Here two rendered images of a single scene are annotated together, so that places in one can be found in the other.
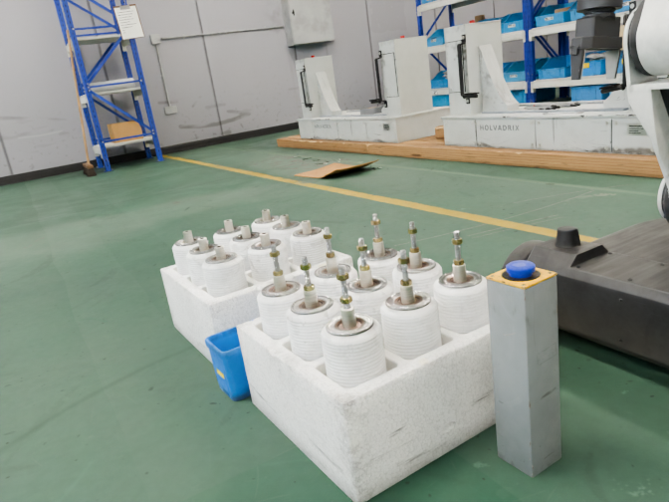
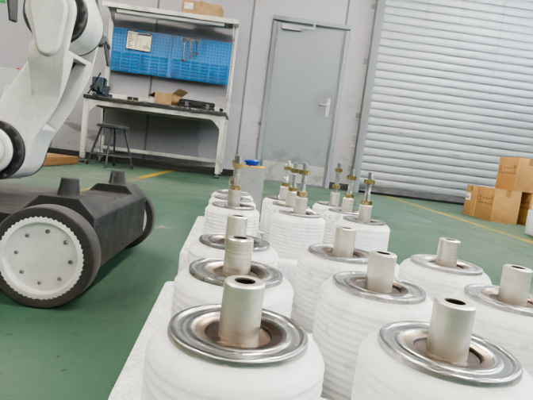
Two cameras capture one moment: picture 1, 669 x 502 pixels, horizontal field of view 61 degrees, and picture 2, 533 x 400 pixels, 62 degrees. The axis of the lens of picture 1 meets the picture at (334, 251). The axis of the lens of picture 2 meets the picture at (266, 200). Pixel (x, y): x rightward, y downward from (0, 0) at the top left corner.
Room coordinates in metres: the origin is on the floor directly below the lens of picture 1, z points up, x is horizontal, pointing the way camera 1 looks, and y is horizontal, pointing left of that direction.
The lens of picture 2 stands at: (1.81, 0.28, 0.35)
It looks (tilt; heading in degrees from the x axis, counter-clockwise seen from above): 6 degrees down; 205
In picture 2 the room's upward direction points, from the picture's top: 7 degrees clockwise
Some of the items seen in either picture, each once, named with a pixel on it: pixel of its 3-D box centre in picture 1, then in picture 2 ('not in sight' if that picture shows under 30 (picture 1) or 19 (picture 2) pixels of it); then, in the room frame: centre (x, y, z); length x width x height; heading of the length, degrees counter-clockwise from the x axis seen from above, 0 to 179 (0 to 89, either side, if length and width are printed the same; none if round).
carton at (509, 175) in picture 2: not in sight; (519, 175); (-2.90, 0.62, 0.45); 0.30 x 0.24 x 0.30; 29
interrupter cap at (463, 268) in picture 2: (221, 258); (445, 265); (1.28, 0.27, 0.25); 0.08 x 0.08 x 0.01
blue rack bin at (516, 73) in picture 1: (528, 70); not in sight; (6.72, -2.51, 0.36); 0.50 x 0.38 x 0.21; 118
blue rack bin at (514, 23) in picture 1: (527, 20); not in sight; (6.71, -2.52, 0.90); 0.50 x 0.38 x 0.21; 117
